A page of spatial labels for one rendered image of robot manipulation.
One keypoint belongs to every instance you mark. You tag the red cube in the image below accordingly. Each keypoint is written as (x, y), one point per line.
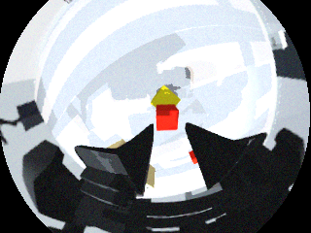
(192, 157)
(166, 117)

